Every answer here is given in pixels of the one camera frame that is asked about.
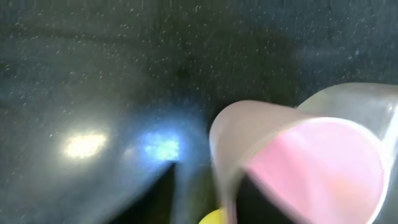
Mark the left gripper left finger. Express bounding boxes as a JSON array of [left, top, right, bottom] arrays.
[[108, 162, 177, 224]]

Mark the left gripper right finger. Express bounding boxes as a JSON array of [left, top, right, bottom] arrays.
[[236, 175, 296, 224]]

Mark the yellow cup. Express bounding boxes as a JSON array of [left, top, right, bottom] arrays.
[[198, 208, 228, 224]]

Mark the pink cup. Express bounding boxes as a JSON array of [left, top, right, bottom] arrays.
[[208, 100, 389, 224]]

